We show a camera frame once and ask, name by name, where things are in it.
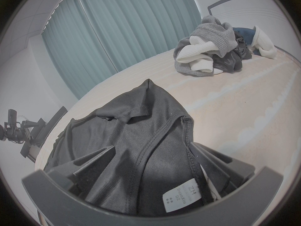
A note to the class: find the blue-green curtain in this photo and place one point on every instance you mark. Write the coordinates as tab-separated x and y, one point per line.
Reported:
122	36

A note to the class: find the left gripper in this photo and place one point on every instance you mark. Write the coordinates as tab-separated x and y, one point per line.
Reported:
35	135

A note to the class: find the pile of clothes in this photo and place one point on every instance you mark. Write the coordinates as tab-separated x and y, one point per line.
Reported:
209	46

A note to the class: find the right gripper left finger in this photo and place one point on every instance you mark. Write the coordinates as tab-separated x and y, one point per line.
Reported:
90	165

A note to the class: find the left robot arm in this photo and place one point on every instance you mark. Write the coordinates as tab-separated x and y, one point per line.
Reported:
10	132

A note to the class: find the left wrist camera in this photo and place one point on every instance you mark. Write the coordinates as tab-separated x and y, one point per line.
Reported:
12	116

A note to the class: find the black garment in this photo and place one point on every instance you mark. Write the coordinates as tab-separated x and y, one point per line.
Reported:
131	138

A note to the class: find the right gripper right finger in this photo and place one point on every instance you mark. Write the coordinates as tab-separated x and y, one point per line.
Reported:
221	167

